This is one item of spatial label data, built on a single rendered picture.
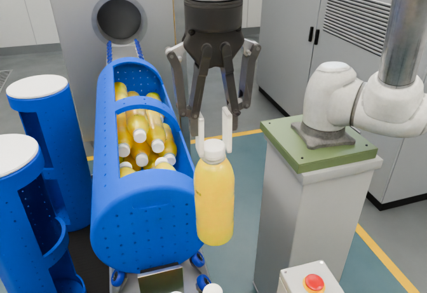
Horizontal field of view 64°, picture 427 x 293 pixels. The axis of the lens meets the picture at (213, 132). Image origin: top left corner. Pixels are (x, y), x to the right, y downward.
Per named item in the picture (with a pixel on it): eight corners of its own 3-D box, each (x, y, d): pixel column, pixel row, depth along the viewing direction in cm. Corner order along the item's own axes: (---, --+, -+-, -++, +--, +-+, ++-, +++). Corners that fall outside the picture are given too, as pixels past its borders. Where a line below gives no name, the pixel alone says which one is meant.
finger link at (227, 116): (222, 106, 53) (226, 105, 53) (222, 143, 57) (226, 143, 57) (227, 115, 51) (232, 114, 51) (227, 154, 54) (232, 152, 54)
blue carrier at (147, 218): (163, 112, 162) (161, 54, 147) (211, 262, 90) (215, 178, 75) (101, 118, 155) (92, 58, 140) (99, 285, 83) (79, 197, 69)
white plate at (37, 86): (32, 72, 182) (32, 74, 182) (-8, 93, 159) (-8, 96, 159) (78, 77, 176) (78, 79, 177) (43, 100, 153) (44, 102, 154)
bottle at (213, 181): (216, 213, 70) (215, 136, 60) (241, 232, 65) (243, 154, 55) (189, 231, 66) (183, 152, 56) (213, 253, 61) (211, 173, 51)
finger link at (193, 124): (198, 106, 49) (178, 109, 49) (198, 136, 52) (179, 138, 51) (196, 102, 51) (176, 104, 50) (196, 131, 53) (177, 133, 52)
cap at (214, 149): (214, 145, 58) (214, 136, 57) (230, 155, 55) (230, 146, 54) (196, 154, 56) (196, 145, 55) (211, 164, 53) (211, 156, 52)
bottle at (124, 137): (117, 109, 119) (119, 136, 103) (135, 117, 122) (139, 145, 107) (107, 124, 120) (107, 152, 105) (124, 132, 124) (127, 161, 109)
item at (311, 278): (317, 274, 69) (318, 271, 69) (326, 290, 66) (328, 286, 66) (301, 279, 68) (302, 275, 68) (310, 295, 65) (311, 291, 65)
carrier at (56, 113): (68, 196, 228) (40, 227, 205) (32, 74, 183) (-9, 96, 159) (107, 203, 223) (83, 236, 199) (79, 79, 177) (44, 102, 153)
